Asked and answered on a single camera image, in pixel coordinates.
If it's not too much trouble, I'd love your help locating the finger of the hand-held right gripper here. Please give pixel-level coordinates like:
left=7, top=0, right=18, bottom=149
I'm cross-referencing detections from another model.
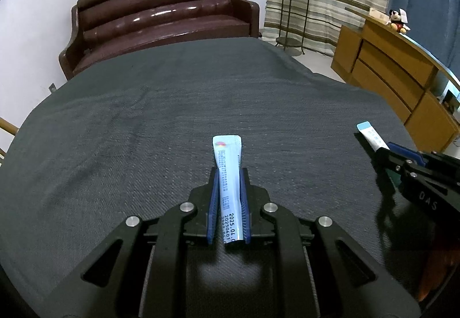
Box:
left=373, top=148, right=419, bottom=183
left=387, top=143, right=427, bottom=167

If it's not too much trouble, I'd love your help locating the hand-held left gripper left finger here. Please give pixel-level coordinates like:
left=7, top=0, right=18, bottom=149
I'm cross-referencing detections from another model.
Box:
left=38, top=167, right=220, bottom=318

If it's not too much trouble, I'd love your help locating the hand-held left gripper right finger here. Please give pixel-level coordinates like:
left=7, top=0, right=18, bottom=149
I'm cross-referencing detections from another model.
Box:
left=239, top=167, right=421, bottom=318

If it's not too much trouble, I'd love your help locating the small white black object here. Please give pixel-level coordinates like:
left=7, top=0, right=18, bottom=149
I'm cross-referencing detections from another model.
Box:
left=441, top=86, right=460, bottom=112

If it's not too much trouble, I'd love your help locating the mouse plush toy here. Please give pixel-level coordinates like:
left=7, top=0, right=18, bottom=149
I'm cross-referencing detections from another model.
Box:
left=386, top=8, right=411, bottom=35

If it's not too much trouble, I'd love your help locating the light blue sachet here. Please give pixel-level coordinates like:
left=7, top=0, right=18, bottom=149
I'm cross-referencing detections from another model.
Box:
left=212, top=135, right=243, bottom=248

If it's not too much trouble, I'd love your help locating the dark grey table cloth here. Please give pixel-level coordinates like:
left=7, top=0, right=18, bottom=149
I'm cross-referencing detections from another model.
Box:
left=0, top=37, right=428, bottom=318

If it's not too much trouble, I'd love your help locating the wooden chair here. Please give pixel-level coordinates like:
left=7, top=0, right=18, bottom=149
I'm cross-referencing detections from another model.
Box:
left=0, top=117, right=19, bottom=161

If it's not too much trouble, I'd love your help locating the brown leather sofa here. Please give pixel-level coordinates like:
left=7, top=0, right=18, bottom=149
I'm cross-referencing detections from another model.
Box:
left=58, top=0, right=260, bottom=81

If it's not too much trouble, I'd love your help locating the black metal plant stand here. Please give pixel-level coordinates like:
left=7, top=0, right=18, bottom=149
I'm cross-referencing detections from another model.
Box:
left=276, top=0, right=313, bottom=55

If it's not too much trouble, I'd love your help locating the wooden cabinet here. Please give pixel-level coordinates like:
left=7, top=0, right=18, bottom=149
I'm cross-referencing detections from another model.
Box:
left=331, top=7, right=460, bottom=164

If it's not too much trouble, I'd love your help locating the small beige box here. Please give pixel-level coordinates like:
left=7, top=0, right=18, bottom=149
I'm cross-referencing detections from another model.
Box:
left=368, top=7, right=390, bottom=25

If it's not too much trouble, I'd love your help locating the white teal packet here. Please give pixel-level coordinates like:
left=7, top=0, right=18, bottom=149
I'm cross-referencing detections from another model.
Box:
left=356, top=121, right=390, bottom=151

